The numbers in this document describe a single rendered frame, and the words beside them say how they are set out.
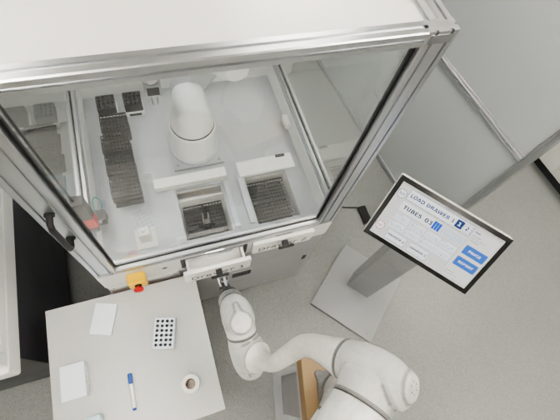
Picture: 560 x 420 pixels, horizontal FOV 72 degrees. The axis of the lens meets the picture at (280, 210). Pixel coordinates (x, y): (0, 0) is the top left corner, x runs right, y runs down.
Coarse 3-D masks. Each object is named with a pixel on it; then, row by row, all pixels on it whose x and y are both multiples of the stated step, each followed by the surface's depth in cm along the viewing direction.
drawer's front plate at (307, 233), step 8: (296, 232) 174; (304, 232) 175; (312, 232) 177; (264, 240) 170; (272, 240) 171; (280, 240) 173; (288, 240) 176; (296, 240) 180; (304, 240) 184; (256, 248) 173; (272, 248) 180
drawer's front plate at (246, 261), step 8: (248, 256) 166; (216, 264) 162; (224, 264) 163; (232, 264) 165; (240, 264) 168; (248, 264) 172; (184, 272) 159; (192, 272) 159; (200, 272) 161; (208, 272) 165; (192, 280) 168
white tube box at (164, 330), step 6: (156, 318) 162; (162, 318) 163; (168, 318) 163; (174, 318) 163; (156, 324) 161; (162, 324) 163; (168, 324) 162; (174, 324) 162; (156, 330) 162; (162, 330) 164; (168, 330) 161; (174, 330) 161; (156, 336) 162; (162, 336) 160; (168, 336) 160; (174, 336) 162; (156, 342) 158; (162, 342) 159; (168, 342) 159; (156, 348) 157; (162, 348) 158; (168, 348) 159
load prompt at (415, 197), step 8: (416, 192) 164; (408, 200) 165; (416, 200) 164; (424, 200) 163; (424, 208) 164; (432, 208) 163; (440, 208) 162; (440, 216) 163; (448, 216) 162; (456, 216) 161; (448, 224) 163; (456, 224) 162; (464, 224) 161; (464, 232) 162
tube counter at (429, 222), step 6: (426, 222) 166; (432, 222) 165; (438, 222) 164; (432, 228) 166; (438, 228) 165; (444, 228) 164; (444, 234) 165; (450, 234) 164; (456, 234) 163; (450, 240) 165; (456, 240) 164; (462, 240) 163
